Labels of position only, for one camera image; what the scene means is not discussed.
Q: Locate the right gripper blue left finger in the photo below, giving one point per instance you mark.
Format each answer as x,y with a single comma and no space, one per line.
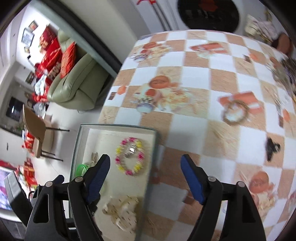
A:
84,195

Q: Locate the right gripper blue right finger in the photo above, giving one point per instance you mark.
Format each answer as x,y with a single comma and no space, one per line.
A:
208,191

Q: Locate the green translucent bangle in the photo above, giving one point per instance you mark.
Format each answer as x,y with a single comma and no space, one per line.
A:
81,170

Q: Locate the silver metal hair clip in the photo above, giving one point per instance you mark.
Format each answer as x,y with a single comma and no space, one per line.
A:
94,159

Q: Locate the cream polka dot scrunchie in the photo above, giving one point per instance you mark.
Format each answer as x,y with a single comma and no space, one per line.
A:
122,212

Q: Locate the small silver earring charm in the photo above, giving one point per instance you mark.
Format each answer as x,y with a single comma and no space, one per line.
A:
130,151

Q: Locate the white grey tray box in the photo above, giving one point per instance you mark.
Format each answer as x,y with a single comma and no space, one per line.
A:
105,139

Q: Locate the wooden chair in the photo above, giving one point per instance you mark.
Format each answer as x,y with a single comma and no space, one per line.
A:
37,128

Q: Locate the small black claw clip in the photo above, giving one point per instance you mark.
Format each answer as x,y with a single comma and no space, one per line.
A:
271,147

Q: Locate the checkered floral tablecloth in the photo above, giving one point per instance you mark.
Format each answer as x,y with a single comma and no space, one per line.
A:
211,95

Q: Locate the green leather sofa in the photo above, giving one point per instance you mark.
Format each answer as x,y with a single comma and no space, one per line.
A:
80,88

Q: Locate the red cushion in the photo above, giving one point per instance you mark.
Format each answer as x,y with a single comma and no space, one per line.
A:
68,60

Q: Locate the brown black slippers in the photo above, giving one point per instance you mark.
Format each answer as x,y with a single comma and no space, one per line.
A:
283,44

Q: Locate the pink cloth on hanger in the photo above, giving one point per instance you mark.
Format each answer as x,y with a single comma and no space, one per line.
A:
263,29

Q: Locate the white washing machine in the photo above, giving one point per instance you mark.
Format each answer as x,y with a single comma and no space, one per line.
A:
225,16

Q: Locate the red handled mop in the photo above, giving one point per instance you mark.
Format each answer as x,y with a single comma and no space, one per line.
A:
158,15

